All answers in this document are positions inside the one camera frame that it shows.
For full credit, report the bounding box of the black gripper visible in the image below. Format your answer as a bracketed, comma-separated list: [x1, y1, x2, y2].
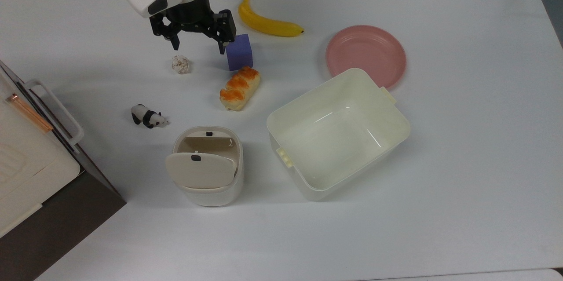
[150, 0, 238, 55]

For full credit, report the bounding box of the white paper ball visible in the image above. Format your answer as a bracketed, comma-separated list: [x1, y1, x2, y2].
[172, 55, 191, 74]

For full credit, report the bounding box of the cream trash can with lid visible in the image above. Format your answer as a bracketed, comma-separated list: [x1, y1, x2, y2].
[165, 126, 244, 207]

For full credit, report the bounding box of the purple foam cube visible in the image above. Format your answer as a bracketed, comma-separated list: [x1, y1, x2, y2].
[225, 33, 254, 72]

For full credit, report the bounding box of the toy bread with orange glaze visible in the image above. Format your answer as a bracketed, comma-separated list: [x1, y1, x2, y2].
[219, 66, 261, 111]

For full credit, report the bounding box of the yellow toy banana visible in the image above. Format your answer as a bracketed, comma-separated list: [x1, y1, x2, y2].
[238, 0, 305, 38]

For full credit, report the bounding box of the small panda figurine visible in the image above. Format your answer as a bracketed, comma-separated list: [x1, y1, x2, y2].
[131, 104, 170, 129]

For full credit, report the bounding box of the pink plastic plate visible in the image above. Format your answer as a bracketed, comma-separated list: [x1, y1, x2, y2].
[325, 25, 406, 91]

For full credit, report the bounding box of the cream plastic storage bin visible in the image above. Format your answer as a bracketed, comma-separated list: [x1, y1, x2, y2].
[266, 68, 411, 202]

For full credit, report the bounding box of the cream plastic drawer box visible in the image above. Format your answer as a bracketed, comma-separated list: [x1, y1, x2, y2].
[0, 68, 81, 238]

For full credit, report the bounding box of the dark brown drawer cabinet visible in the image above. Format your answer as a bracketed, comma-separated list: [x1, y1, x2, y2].
[0, 60, 127, 281]

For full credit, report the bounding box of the white drawer handle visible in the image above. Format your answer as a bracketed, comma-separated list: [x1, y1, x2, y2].
[25, 79, 84, 147]

